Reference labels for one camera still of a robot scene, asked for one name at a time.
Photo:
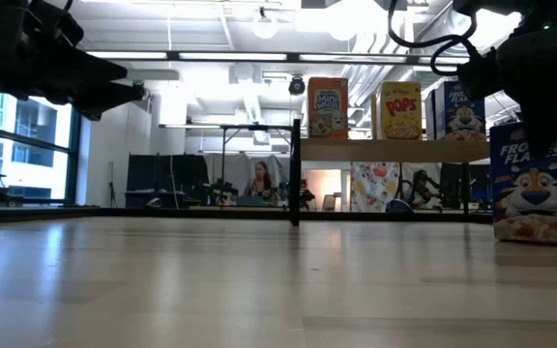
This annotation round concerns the white globe pendant lamp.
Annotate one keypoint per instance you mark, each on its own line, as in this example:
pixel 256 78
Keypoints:
pixel 341 29
pixel 265 27

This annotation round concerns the large glass window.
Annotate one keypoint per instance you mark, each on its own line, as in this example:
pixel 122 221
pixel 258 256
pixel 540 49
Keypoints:
pixel 32 145

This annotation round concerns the blue Frosted Flakes cereal box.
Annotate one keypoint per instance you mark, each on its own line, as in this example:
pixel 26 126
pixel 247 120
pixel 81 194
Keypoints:
pixel 430 116
pixel 535 193
pixel 460 113

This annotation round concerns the plain white hanging cloth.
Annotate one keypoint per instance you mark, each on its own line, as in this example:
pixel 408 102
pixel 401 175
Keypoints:
pixel 433 171

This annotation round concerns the wooden shelf with black frame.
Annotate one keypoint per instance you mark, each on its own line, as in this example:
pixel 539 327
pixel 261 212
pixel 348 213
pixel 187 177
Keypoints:
pixel 394 151

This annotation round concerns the orange Mini Wheats cereal box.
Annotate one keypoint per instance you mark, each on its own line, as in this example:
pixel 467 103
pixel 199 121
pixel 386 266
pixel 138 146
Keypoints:
pixel 328 108

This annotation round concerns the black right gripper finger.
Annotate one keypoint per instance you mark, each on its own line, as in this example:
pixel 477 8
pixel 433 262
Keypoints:
pixel 547 135

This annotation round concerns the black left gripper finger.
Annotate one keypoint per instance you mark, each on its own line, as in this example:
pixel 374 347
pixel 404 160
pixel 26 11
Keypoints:
pixel 109 99
pixel 95 68

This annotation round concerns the overhead light bar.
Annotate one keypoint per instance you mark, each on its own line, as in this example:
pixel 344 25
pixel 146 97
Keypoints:
pixel 235 56

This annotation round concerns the black dome ceiling camera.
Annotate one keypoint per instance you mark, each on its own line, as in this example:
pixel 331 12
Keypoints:
pixel 297 86

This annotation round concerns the person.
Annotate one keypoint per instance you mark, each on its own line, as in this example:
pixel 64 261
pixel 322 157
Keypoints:
pixel 261 186

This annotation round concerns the white floral hanging cloth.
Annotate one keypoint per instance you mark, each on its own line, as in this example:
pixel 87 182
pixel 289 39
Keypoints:
pixel 374 186

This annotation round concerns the dark dome-shaped object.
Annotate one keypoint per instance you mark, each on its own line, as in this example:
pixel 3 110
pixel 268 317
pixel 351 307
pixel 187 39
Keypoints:
pixel 398 207

